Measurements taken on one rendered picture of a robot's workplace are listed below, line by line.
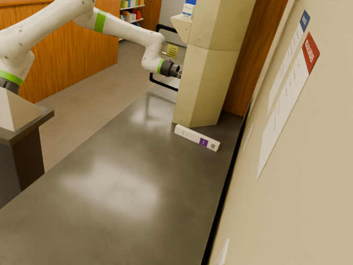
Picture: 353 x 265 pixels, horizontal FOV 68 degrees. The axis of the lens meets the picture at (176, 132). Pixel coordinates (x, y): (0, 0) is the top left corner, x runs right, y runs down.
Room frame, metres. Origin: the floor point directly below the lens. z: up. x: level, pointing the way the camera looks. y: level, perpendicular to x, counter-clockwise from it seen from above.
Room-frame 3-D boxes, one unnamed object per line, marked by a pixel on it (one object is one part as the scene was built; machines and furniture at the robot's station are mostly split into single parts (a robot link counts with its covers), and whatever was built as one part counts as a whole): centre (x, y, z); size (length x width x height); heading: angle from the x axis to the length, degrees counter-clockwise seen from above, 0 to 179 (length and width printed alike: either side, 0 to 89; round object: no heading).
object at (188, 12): (1.46, 0.07, 1.54); 0.05 x 0.05 x 0.06; 74
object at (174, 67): (1.48, 0.06, 1.20); 0.09 x 0.08 x 0.07; 77
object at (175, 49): (1.70, 0.13, 1.19); 0.30 x 0.01 x 0.40; 70
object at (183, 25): (1.51, 0.06, 1.46); 0.32 x 0.12 x 0.10; 167
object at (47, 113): (1.06, 0.87, 0.92); 0.32 x 0.32 x 0.04; 82
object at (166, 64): (1.50, 0.13, 1.20); 0.09 x 0.06 x 0.12; 167
